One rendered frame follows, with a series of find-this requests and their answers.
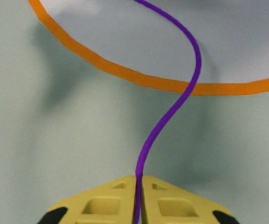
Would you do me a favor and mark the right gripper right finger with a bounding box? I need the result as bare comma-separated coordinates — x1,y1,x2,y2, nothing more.
141,175,234,224

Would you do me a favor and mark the purple wire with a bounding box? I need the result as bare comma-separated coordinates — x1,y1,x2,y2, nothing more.
135,0,201,224

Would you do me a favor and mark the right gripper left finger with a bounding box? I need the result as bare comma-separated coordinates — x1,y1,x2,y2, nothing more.
47,175,136,224

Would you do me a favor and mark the white flat disc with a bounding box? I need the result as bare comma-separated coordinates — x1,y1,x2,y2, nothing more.
38,0,269,84

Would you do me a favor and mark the orange painted ring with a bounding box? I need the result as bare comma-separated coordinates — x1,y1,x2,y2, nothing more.
27,0,269,97

